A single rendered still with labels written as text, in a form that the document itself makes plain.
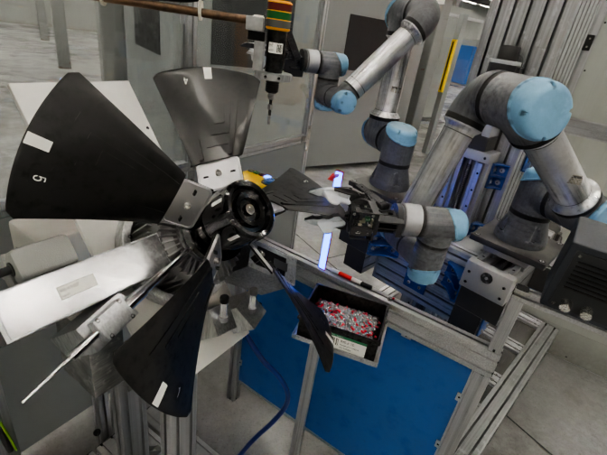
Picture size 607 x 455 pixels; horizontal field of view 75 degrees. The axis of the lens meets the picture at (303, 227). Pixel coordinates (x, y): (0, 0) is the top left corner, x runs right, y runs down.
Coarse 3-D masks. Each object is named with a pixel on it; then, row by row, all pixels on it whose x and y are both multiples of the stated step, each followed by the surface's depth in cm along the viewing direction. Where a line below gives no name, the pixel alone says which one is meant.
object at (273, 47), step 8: (272, 32) 69; (280, 32) 69; (272, 40) 70; (280, 40) 70; (272, 48) 70; (280, 48) 70; (272, 56) 71; (280, 56) 71; (272, 64) 71; (280, 64) 72; (272, 72) 72; (280, 72) 73; (272, 88) 74
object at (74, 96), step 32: (64, 96) 56; (96, 96) 59; (32, 128) 55; (64, 128) 57; (96, 128) 59; (128, 128) 62; (32, 160) 56; (64, 160) 58; (96, 160) 60; (128, 160) 63; (160, 160) 66; (32, 192) 57; (64, 192) 59; (96, 192) 62; (128, 192) 65; (160, 192) 68
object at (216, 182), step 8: (224, 160) 80; (232, 160) 80; (200, 168) 80; (208, 168) 80; (216, 168) 80; (224, 168) 80; (232, 168) 80; (240, 168) 80; (200, 176) 80; (216, 176) 79; (224, 176) 79; (232, 176) 79; (240, 176) 79; (208, 184) 79; (216, 184) 79; (224, 184) 79
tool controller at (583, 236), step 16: (576, 224) 85; (592, 224) 84; (576, 240) 80; (592, 240) 80; (560, 256) 88; (576, 256) 81; (592, 256) 79; (560, 272) 85; (576, 272) 82; (592, 272) 80; (544, 288) 93; (560, 288) 86; (576, 288) 84; (592, 288) 82; (544, 304) 91; (560, 304) 86; (576, 304) 86; (592, 304) 84; (592, 320) 86
